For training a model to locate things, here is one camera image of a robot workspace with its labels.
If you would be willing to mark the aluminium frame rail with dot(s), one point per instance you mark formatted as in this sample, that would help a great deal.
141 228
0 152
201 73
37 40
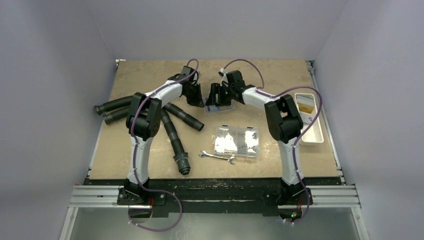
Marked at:
334 195

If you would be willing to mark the clear plastic screw box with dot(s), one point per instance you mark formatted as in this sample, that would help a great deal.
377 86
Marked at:
237 141

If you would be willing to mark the stack of cards in tray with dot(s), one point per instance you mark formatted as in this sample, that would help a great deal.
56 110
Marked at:
306 107

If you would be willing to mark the black corrugated hose short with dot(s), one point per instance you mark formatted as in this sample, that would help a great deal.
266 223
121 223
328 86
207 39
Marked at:
184 116

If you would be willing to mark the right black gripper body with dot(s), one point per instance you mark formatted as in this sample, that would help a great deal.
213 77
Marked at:
218 91

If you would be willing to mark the gold VIP card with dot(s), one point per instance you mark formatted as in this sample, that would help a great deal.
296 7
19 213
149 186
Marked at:
226 108

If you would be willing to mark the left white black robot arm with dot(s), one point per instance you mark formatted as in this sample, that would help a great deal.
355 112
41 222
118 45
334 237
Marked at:
145 117

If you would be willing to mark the white plastic tray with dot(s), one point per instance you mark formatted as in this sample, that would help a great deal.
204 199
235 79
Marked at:
314 135

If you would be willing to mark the silver open-end wrench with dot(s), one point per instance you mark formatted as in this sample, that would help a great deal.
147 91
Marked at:
228 158

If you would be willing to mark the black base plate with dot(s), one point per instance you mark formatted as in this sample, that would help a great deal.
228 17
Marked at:
265 196

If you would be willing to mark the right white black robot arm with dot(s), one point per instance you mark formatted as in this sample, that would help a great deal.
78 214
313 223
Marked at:
283 121

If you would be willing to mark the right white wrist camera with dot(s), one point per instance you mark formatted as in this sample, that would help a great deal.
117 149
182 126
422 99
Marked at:
222 73

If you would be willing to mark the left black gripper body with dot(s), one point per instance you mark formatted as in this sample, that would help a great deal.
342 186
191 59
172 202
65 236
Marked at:
193 98

